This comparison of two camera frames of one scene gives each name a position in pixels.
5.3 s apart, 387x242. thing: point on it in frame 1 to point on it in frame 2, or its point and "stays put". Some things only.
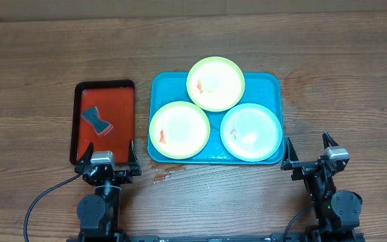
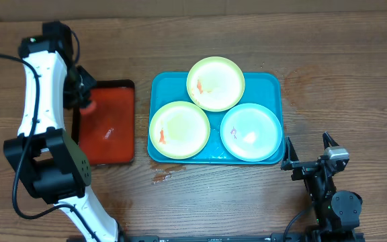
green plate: [179, 130] stays put
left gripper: [126, 177] to [71, 102]
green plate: [216, 84] stays put
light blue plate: [250, 132] stays put
